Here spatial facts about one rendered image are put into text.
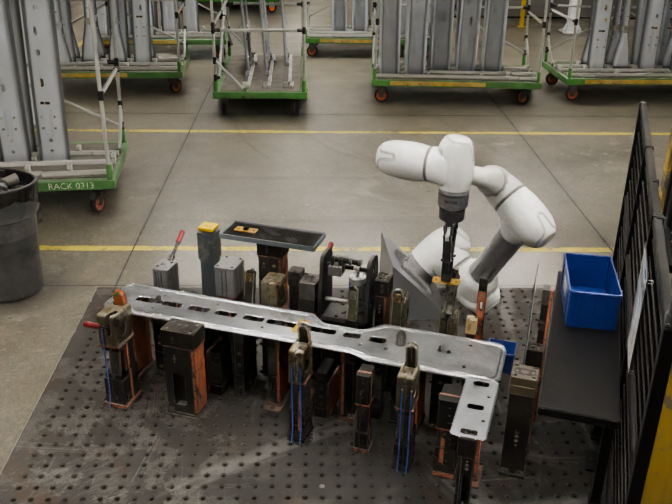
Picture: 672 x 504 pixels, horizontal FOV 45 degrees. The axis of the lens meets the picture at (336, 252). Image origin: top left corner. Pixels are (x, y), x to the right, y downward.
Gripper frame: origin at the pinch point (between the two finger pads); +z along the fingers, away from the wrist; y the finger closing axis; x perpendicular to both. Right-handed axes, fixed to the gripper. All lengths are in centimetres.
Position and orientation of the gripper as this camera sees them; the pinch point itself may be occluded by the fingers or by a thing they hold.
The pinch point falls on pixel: (447, 268)
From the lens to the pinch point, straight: 247.0
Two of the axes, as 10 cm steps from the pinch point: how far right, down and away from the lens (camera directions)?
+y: -2.9, 4.0, -8.7
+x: 9.6, 1.4, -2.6
